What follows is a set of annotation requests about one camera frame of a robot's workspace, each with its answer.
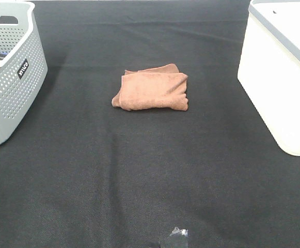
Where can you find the white storage box grey rim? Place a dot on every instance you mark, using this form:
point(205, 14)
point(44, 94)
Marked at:
point(269, 68)

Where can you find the grey perforated plastic basket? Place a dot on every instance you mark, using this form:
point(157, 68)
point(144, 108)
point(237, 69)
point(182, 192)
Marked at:
point(23, 70)

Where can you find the brown towel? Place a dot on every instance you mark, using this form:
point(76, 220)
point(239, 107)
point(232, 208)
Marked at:
point(161, 87)

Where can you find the black table mat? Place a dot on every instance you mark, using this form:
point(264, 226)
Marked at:
point(78, 172)

